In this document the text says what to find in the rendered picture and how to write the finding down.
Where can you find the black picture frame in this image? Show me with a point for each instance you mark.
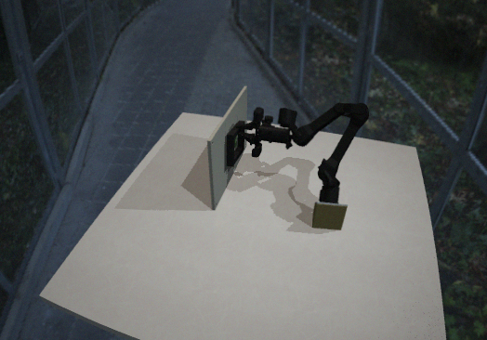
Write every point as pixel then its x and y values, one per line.
pixel 235 144

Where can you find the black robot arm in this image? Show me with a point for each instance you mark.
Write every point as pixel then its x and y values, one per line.
pixel 302 136

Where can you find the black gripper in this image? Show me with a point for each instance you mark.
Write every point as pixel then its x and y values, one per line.
pixel 266 133

